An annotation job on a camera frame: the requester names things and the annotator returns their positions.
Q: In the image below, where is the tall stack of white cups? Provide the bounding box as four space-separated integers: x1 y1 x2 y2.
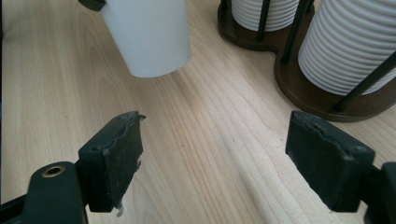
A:
297 0 396 97

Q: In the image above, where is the single white paper cup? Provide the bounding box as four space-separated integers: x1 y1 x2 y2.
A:
99 0 192 79

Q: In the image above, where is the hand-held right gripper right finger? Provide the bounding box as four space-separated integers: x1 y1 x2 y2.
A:
285 109 376 214

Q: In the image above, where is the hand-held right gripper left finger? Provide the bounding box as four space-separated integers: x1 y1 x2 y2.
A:
78 110 147 217

